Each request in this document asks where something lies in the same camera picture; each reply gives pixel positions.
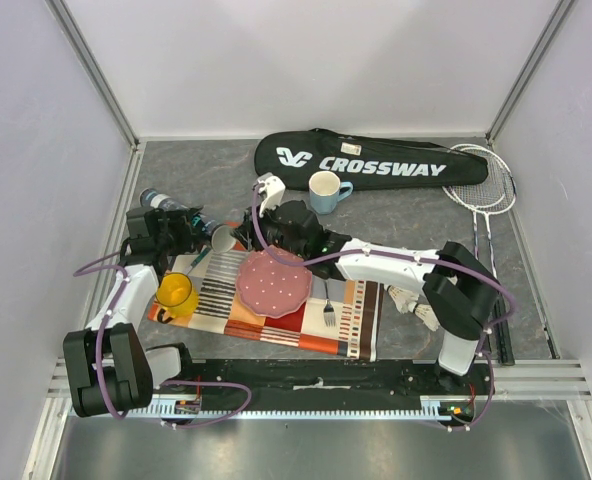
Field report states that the black shuttlecock tube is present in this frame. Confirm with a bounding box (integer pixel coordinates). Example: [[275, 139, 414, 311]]
[[139, 187, 236, 254]]

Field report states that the white feather shuttlecock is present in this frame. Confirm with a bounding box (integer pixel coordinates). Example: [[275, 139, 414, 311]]
[[385, 285, 419, 313], [408, 302, 440, 332]]

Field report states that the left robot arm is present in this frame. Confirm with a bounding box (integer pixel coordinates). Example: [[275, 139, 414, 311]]
[[63, 206, 208, 419]]

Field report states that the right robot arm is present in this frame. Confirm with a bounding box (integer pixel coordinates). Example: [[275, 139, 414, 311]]
[[233, 201, 502, 394]]

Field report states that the white badminton racket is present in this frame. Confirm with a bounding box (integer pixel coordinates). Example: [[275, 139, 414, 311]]
[[441, 147, 515, 261], [440, 143, 518, 279]]

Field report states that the yellow mug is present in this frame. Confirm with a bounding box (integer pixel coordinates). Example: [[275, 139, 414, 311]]
[[155, 272, 199, 323]]

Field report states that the pink dotted plate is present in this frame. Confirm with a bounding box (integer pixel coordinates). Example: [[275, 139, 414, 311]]
[[236, 246, 313, 318]]

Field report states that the blue ceramic mug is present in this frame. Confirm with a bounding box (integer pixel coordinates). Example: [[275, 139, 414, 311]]
[[308, 171, 354, 215]]

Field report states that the silver fork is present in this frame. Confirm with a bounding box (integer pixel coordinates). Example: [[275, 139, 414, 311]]
[[323, 280, 336, 327]]

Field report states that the colourful patchwork placemat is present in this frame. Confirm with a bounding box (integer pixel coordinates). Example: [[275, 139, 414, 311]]
[[147, 249, 385, 361]]

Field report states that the black Crossway racket bag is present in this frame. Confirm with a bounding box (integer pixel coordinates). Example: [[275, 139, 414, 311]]
[[253, 128, 489, 191]]

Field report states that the teal handled knife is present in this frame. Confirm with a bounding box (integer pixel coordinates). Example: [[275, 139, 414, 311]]
[[183, 248, 211, 275]]

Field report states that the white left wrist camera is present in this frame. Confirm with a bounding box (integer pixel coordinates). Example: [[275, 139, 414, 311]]
[[126, 206, 152, 240]]

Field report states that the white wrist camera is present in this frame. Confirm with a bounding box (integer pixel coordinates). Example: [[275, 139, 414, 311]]
[[126, 206, 152, 240], [251, 172, 286, 218]]

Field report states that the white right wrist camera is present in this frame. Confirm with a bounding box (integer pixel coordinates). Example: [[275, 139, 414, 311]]
[[251, 172, 286, 218]]

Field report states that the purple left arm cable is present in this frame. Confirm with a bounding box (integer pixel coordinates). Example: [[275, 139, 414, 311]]
[[73, 249, 253, 431]]

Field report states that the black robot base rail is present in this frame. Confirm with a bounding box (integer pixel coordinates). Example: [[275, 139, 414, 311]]
[[180, 359, 491, 413]]

